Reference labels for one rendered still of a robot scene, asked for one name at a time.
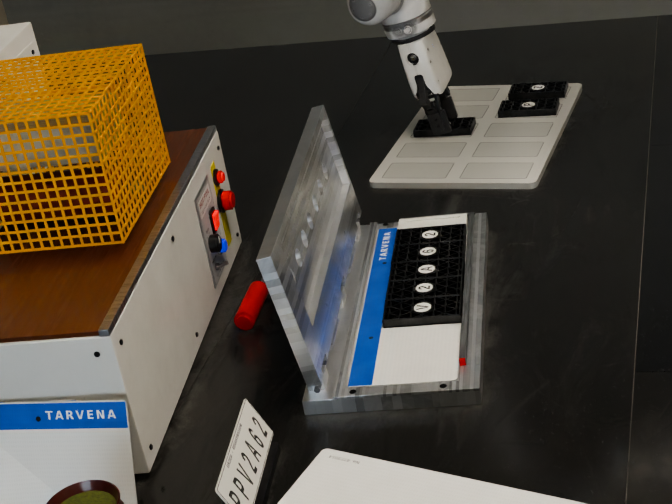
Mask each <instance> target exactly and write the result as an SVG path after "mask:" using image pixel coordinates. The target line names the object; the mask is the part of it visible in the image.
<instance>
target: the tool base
mask: <svg viewBox="0 0 672 504"><path fill-rule="evenodd" d="M359 222H360V218H357V220H356V224H357V227H358V230H357V234H356V238H355V243H354V247H355V249H356V251H355V255H354V260H353V264H352V269H351V272H350V274H348V273H347V274H348V275H347V277H346V281H345V282H342V283H341V287H340V289H341V292H342V299H341V303H340V307H339V312H338V316H337V318H338V319H339V326H338V330H337V335H336V339H335V343H334V348H333V350H332V351H330V350H329V355H328V359H327V360H324V361H323V363H322V368H321V370H322V372H323V375H324V376H323V381H322V384H321V385H317V386H312V387H307V385H306V388H305V392H304V396H303V400H302V404H303V409H304V414H305V415H315V414H331V413H348V412H364V411H381V410H397V409H413V408H430V407H446V406H463V405H479V404H482V386H483V359H484V331H485V304H486V277H487V249H488V219H487V212H485V213H475V223H474V240H473V258H472V275H471V293H470V310H469V327H468V345H467V362H466V365H465V366H460V364H459V362H458V377H457V380H455V381H449V382H433V383H418V384H402V385H387V386H371V387H356V388H349V387H347V381H348V376H349V371H350V366H351V361H352V356H353V351H354V346H355V341H356V336H357V331H358V326H359V321H360V316H361V311H362V306H363V301H364V296H365V291H366V286H367V281H368V276H369V271H370V266H371V261H372V256H373V251H374V246H375V241H376V237H377V232H378V230H379V229H382V228H392V227H398V222H393V223H388V225H387V226H383V224H384V223H382V224H377V222H372V223H370V225H360V223H359ZM441 384H446V385H447V387H445V388H440V385H441ZM353 389H354V390H356V393H354V394H350V393H349V391H350V390H353Z"/></svg>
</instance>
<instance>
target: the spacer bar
mask: <svg viewBox="0 0 672 504"><path fill-rule="evenodd" d="M465 223H466V229H467V225H468V218H467V214H455V215H443V216H432V217H420V218H409V219H399V222H398V228H397V229H406V228H418V227H429V226H441V225H453V224H465Z"/></svg>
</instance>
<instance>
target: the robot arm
mask: <svg viewBox="0 0 672 504"><path fill-rule="evenodd" d="M347 6H348V10H349V12H350V14H351V16H352V17H353V18H354V19H355V20H356V21H357V22H359V23H361V24H363V25H376V24H378V23H381V22H382V25H383V28H384V33H385V34H386V36H387V38H388V39H390V40H391V41H392V44H394V45H398V49H399V53H400V57H401V60H402V64H403V67H404V70H405V73H406V76H407V79H408V82H409V85H410V88H411V90H412V93H413V95H414V97H415V98H416V99H418V100H419V102H420V106H421V107H423V109H424V111H425V114H426V116H427V118H428V121H429V124H430V126H431V129H432V132H433V134H434V135H435V136H437V135H441V134H445V133H449V132H451V130H452V128H451V125H450V123H449V120H448V118H457V117H458V114H457V111H456V108H455V105H454V102H453V99H452V97H451V96H450V90H449V88H448V86H447V85H448V83H449V80H450V78H451V76H452V71H451V68H450V65H449V63H448V60H447V58H446V55H445V53H444V50H443V48H442V45H441V43H440V41H439V38H438V36H437V34H436V32H435V25H434V23H435V21H436V19H435V16H434V13H433V10H432V8H431V5H430V2H429V0H347ZM429 91H431V93H432V94H431V95H428V93H427V92H429ZM431 98H434V99H435V100H434V101H430V100H429V99H431Z"/></svg>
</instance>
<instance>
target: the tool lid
mask: <svg viewBox="0 0 672 504"><path fill-rule="evenodd" d="M361 212H362V211H361V209H360V206H359V203H358V200H357V197H356V194H355V192H354V189H353V186H352V183H351V180H350V178H349V175H348V172H347V169H346V166H345V164H344V161H343V158H342V155H341V152H340V149H339V147H338V144H337V141H336V138H335V135H334V133H333V130H332V127H331V124H330V121H329V119H328V116H327V113H326V110H325V107H324V105H320V106H316V107H313V108H312V109H311V111H310V114H309V117H308V119H307V122H306V125H305V128H304V130H303V133H302V136H301V139H300V141H299V144H298V147H297V149H296V152H295V155H294V158H293V160H292V163H291V166H290V169H289V171H288V174H287V177H286V179H285V182H284V185H283V188H282V190H281V193H280V196H279V199H278V201H277V204H276V207H275V209H274V212H273V215H272V218H271V220H270V223H269V226H268V229H267V231H266V234H265V237H264V239H263V242H262V245H261V248H260V250H259V253H258V256H257V259H256V262H257V264H258V267H259V269H260V272H261V274H262V277H263V279H264V281H265V284H266V286H267V289H268V291H269V294H270V296H271V299H272V301H273V304H274V306H275V309H276V311H277V314H278V316H279V318H280V321H281V323H282V326H283V328H284V331H285V333H286V336H287V338H288V341H289V343H290V346H291V348H292V351H293V353H294V356H295V358H296V360H297V363H298V365H299V368H300V370H301V373H302V375H303V378H304V380H305V383H306V385H307V387H312V386H317V385H321V384H322V381H323V376H324V375H323V372H322V370H321V368H322V363H323V361H324V360H327V359H328V355H329V350H330V351H332V350H333V348H334V343H335V339H336V335H337V330H338V326H339V319H338V318H337V316H338V312H339V307H340V303H341V299H342V292H341V289H340V287H341V283H342V282H345V281H346V277H347V275H348V274H350V272H351V269H352V264H353V260H354V255H355V251H356V249H355V247H354V243H355V238H356V234H357V230H358V227H357V224H356V220H357V218H360V217H361ZM347 273H348V274H347Z"/></svg>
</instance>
